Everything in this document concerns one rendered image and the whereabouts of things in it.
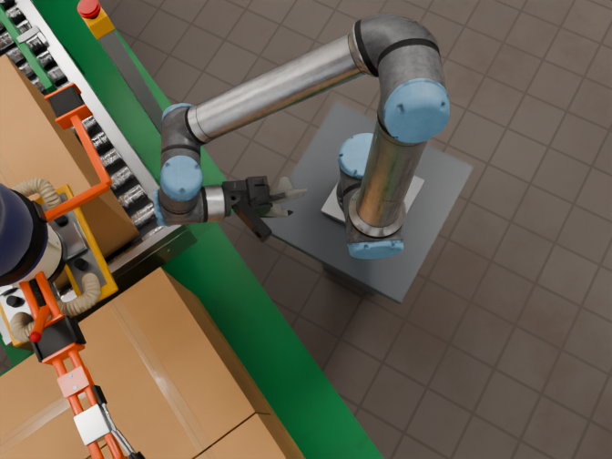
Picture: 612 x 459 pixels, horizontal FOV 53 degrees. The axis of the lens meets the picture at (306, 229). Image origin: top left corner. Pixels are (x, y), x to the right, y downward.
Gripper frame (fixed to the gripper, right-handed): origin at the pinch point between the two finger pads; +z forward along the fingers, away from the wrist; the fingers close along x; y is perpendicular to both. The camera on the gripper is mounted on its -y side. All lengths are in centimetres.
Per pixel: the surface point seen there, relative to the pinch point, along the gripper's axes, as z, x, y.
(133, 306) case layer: -42, 72, -5
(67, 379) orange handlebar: -60, 8, -34
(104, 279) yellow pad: -50, 18, -9
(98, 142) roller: -48, 75, 60
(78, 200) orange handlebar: -54, 7, 8
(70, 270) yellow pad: -58, 20, -5
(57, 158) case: -60, 36, 35
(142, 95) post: -30, 68, 76
